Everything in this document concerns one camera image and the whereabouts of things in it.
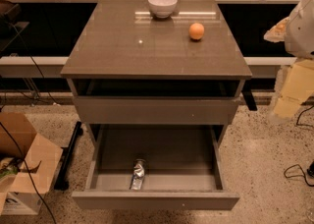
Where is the grey drawer cabinet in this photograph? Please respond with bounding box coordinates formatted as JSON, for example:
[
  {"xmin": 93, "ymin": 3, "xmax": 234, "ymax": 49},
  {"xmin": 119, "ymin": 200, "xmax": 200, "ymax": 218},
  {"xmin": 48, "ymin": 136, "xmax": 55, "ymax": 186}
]
[{"xmin": 60, "ymin": 0, "xmax": 253, "ymax": 211}]

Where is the open grey middle drawer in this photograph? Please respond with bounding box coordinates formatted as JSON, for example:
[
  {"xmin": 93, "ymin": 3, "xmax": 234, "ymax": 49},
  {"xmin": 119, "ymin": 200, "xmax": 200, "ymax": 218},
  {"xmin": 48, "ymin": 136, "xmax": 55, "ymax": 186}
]
[{"xmin": 73, "ymin": 125, "xmax": 239, "ymax": 210}]

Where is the closed grey top drawer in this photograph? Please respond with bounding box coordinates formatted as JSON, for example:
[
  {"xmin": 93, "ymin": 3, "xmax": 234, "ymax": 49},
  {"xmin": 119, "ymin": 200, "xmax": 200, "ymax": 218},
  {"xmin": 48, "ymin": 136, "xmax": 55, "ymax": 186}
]
[{"xmin": 74, "ymin": 96, "xmax": 239, "ymax": 125}]

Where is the black bar on floor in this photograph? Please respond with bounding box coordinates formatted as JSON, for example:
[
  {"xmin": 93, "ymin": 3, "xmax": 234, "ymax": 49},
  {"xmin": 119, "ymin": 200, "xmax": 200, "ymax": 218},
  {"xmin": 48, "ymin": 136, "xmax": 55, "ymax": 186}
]
[{"xmin": 54, "ymin": 121, "xmax": 83, "ymax": 191}]

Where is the silver blue redbull can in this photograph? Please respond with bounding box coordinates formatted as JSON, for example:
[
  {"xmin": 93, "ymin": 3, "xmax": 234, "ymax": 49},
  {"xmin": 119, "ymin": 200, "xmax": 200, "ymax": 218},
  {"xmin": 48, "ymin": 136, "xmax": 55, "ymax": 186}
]
[{"xmin": 130, "ymin": 159, "xmax": 145, "ymax": 191}]

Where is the black floor cable right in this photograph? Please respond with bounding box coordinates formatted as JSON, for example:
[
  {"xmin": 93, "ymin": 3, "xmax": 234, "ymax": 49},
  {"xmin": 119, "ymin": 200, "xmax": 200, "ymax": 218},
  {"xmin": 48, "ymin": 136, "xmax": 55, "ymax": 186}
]
[{"xmin": 283, "ymin": 104, "xmax": 314, "ymax": 188}]

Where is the white ceramic bowl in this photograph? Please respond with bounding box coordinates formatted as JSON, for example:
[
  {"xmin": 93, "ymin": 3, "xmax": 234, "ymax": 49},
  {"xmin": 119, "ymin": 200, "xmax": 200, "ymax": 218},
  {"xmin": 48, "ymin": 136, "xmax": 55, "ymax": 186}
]
[{"xmin": 148, "ymin": 0, "xmax": 178, "ymax": 18}]

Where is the orange fruit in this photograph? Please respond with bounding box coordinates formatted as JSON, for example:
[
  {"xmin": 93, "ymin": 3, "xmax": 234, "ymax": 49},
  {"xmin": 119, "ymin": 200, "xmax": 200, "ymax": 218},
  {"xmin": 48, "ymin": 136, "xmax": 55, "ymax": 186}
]
[{"xmin": 188, "ymin": 23, "xmax": 205, "ymax": 40}]

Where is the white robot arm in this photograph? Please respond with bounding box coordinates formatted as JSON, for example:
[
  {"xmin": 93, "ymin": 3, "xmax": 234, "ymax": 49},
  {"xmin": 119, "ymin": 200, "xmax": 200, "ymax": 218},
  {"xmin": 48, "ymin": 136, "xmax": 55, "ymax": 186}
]
[{"xmin": 273, "ymin": 0, "xmax": 314, "ymax": 118}]

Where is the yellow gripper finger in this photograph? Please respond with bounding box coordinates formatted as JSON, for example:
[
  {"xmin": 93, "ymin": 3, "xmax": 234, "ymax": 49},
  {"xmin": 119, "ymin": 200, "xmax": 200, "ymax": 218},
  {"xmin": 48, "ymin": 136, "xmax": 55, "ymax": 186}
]
[{"xmin": 273, "ymin": 59, "xmax": 314, "ymax": 119}]

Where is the open cardboard box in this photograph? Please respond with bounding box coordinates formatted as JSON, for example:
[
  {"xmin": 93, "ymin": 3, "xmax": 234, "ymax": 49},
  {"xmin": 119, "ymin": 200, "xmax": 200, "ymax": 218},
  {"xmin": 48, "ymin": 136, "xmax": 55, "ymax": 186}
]
[{"xmin": 0, "ymin": 112, "xmax": 62, "ymax": 215}]

